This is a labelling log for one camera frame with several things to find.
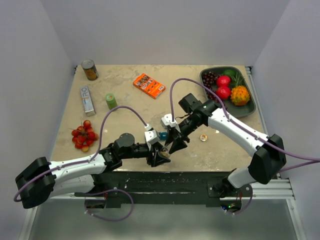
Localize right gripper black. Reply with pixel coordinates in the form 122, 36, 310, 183
165, 115, 203, 153

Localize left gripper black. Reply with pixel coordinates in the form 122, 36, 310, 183
121, 141, 170, 167

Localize clear pill bottle yellow capsules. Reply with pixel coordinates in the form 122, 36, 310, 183
160, 147, 171, 159

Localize teal weekly pill organizer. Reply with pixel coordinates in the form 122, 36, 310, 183
158, 132, 168, 141

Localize clear bottle lid orange label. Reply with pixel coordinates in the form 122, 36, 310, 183
199, 134, 208, 142

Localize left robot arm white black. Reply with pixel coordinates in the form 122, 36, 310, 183
15, 132, 170, 209

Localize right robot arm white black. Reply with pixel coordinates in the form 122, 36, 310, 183
161, 93, 287, 197

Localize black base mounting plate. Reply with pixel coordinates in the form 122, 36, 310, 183
75, 171, 253, 209

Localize orange cardboard box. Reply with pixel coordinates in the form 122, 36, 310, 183
133, 73, 166, 99

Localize lower red pomegranate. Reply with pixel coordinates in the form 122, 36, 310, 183
216, 86, 231, 101

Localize red pomegranate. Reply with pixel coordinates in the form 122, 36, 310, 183
216, 86, 231, 101
216, 75, 231, 87

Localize dark grey fruit tray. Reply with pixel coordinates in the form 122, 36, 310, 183
200, 66, 256, 118

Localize dark purple grape bunch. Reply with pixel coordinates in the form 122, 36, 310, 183
201, 71, 227, 101

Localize upper red pomegranate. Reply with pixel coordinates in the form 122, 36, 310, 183
216, 75, 231, 87

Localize red cherry bunch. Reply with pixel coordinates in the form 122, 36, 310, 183
71, 119, 100, 153

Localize orange spiky kiwano fruit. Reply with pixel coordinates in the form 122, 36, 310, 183
230, 85, 251, 106

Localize green cylindrical container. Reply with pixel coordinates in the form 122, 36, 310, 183
105, 93, 118, 110

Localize green lime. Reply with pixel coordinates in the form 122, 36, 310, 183
222, 68, 237, 78

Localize silver toothpaste box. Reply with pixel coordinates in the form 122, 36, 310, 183
80, 85, 96, 117

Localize tin can fruit label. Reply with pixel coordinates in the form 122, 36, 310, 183
81, 59, 99, 81

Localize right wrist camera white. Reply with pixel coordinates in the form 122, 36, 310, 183
160, 113, 180, 132

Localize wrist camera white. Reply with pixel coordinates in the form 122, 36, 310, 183
144, 124, 160, 145
160, 113, 180, 132

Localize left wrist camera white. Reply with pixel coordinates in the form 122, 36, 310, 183
144, 124, 160, 145

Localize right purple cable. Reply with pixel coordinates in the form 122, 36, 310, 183
169, 78, 320, 216

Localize purple cable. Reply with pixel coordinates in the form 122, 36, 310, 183
13, 105, 151, 222
169, 78, 320, 216

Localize aluminium frame rail right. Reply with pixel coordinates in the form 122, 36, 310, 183
245, 66, 268, 134

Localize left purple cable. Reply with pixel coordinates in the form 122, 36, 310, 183
13, 105, 151, 222

